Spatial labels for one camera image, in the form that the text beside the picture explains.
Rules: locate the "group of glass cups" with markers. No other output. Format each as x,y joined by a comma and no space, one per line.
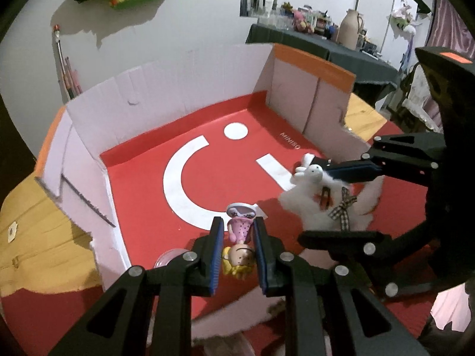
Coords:
272,18

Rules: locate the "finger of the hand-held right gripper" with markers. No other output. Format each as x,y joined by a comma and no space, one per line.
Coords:
334,238
352,173

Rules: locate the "cardboard box with red floor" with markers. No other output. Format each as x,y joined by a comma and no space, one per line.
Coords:
148,163

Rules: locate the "beige ceramic jug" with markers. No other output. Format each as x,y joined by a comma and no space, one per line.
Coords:
350,29

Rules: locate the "white lace cloth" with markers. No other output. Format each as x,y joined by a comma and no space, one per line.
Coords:
421,96

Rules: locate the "small white sticker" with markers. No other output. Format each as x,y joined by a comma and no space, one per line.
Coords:
12,231

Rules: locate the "pink stick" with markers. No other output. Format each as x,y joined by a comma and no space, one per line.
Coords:
72,78

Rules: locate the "black and white plush toy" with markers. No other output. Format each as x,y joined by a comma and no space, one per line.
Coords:
323,162

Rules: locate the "pink curtain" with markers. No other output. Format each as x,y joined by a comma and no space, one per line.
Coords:
452,26

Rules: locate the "white and green hanging plush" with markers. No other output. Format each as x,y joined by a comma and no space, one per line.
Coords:
402,20

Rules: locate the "side table with dark cloth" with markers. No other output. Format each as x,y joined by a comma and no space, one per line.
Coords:
334,55

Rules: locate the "grey stick with orange tip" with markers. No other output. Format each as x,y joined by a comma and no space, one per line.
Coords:
61,59

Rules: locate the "group of small figurines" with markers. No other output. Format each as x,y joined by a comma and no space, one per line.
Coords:
306,20

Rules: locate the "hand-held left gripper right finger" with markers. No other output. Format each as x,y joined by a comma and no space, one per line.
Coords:
261,259

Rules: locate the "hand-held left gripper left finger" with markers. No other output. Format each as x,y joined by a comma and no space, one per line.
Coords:
215,259

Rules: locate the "blonde doll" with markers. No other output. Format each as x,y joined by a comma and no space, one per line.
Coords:
242,230

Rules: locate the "clear pink plastic lid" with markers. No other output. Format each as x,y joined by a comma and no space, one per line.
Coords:
167,259

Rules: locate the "red table mat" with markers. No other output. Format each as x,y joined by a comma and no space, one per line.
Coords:
37,322

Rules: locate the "white plush toy with bow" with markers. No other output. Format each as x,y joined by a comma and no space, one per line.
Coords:
308,202

